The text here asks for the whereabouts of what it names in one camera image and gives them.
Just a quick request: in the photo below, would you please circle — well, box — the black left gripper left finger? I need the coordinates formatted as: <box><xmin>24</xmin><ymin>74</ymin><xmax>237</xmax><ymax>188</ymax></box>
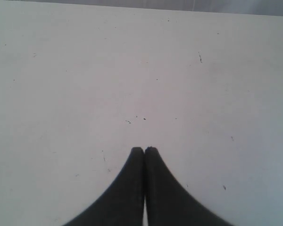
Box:
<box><xmin>66</xmin><ymin>147</ymin><xmax>144</xmax><ymax>226</ymax></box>

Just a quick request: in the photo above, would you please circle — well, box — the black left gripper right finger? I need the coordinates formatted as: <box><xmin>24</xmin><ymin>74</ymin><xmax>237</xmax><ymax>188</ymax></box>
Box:
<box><xmin>144</xmin><ymin>147</ymin><xmax>230</xmax><ymax>226</ymax></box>

